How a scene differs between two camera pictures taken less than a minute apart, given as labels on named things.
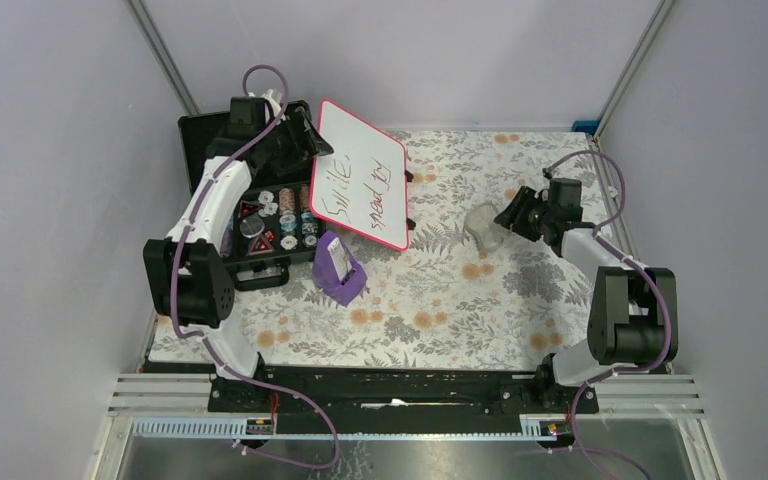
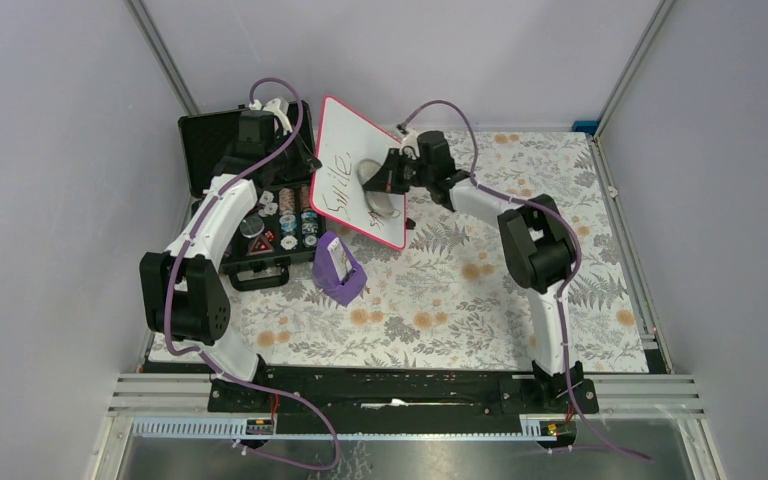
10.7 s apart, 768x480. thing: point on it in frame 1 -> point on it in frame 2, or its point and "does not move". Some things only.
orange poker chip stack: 286,199 does not move
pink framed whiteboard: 362,185 does not move
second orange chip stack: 304,198 does not move
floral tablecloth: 461,296 does not move
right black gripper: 523,200 -> 386,180
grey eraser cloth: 480,224 -> 378,203
